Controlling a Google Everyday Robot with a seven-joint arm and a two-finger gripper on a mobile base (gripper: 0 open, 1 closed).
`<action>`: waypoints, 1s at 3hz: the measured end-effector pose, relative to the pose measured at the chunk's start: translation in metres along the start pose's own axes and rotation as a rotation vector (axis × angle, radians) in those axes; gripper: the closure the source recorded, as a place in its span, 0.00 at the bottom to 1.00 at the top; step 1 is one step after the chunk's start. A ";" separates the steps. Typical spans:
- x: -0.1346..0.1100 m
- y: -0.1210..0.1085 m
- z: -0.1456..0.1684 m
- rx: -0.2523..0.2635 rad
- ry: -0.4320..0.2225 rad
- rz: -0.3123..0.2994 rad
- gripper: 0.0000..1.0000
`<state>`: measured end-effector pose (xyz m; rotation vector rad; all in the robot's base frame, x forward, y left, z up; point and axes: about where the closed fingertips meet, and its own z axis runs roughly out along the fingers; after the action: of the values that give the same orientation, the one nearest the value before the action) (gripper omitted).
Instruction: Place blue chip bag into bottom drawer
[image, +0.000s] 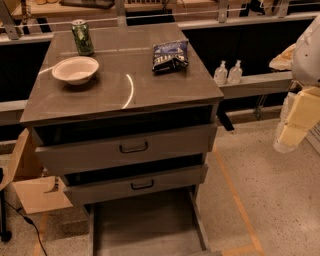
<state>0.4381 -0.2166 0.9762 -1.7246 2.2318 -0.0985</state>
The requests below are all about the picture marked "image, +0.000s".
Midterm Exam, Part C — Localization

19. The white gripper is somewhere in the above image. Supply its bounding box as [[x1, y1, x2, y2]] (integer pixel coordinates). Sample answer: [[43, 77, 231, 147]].
[[273, 86, 320, 153]]

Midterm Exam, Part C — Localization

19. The blue chip bag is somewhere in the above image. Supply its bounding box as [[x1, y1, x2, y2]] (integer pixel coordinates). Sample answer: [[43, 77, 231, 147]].
[[152, 40, 189, 72]]

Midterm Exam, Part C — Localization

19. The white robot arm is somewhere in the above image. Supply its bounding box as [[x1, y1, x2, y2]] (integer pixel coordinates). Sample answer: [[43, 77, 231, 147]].
[[273, 16, 320, 153]]

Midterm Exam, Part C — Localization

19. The grey drawer cabinet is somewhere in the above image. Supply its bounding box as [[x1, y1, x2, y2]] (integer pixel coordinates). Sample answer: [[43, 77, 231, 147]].
[[19, 22, 225, 256]]

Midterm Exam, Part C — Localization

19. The bottom open grey drawer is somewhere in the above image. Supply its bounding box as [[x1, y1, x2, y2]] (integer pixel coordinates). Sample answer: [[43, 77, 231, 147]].
[[88, 188, 222, 256]]

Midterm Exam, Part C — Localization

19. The top grey drawer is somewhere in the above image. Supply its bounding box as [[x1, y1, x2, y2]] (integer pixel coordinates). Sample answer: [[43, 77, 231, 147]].
[[36, 123, 217, 176]]

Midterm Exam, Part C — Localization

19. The middle grey drawer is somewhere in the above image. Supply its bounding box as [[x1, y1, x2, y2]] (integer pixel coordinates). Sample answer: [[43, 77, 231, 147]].
[[63, 164, 208, 205]]

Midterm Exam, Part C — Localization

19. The right clear sanitizer bottle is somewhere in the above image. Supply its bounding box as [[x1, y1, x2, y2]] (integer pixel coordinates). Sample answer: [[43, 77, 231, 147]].
[[228, 60, 242, 84]]

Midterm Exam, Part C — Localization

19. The clear sanitizer bottle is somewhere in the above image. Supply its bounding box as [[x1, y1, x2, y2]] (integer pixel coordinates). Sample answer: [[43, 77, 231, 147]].
[[228, 60, 242, 84], [214, 61, 228, 85]]

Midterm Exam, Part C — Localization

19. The left clear sanitizer bottle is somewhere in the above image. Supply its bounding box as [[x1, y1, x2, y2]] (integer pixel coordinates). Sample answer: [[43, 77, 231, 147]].
[[214, 61, 228, 85]]

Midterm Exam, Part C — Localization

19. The white bowl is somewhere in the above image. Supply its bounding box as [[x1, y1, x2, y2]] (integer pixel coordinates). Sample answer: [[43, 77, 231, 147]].
[[52, 56, 99, 85]]

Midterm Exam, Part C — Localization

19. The green soda can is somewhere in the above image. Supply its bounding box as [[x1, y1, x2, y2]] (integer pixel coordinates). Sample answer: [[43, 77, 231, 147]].
[[71, 19, 94, 56]]

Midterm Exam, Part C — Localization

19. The brown cardboard box left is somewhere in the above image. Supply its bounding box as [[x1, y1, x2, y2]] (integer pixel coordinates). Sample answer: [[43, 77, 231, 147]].
[[0, 129, 72, 214]]

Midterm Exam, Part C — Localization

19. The black stand base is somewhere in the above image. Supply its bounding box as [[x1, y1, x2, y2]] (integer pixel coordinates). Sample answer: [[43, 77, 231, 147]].
[[0, 168, 13, 243]]

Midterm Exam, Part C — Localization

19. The metal railing frame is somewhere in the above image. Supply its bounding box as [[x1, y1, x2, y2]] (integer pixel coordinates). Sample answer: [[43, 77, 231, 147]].
[[0, 0, 320, 126]]

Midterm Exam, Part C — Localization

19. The black floor cable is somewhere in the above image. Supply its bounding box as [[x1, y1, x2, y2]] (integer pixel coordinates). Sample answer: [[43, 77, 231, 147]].
[[4, 200, 48, 256]]

